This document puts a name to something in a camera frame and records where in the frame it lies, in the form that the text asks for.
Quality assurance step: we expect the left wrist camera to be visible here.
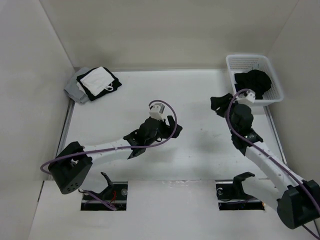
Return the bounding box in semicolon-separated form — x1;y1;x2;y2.
149;103;165;121

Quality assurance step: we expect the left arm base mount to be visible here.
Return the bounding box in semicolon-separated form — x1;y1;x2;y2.
78;172;129;212

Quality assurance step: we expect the black tank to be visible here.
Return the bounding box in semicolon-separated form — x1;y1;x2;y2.
234;69;272;100
76;66;122;102

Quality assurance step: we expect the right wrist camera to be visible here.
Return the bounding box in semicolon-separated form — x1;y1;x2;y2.
237;90;256;106

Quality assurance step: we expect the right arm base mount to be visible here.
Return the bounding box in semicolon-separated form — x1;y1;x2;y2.
215;172;265;211

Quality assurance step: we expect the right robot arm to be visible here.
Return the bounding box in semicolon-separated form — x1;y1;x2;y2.
210;89;320;230

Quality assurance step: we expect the folded grey tank top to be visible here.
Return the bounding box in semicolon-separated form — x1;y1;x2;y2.
63;67;90;105

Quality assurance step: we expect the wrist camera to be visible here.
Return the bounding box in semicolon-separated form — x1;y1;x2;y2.
237;90;256;106
149;103;165;121

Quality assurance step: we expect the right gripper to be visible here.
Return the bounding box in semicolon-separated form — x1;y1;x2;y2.
210;93;244;135

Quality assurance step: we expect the white plastic basket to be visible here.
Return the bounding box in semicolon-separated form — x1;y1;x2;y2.
225;54;284;107

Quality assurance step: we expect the folded white tank top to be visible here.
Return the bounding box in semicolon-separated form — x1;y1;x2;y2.
80;66;114;97

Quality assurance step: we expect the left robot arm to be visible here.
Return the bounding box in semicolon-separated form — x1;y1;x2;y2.
48;115;183;200

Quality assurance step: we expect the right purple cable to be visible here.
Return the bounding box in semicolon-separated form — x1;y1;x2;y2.
225;88;320;238

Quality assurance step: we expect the folded black tank top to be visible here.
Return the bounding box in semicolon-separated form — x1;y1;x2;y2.
76;66;122;102

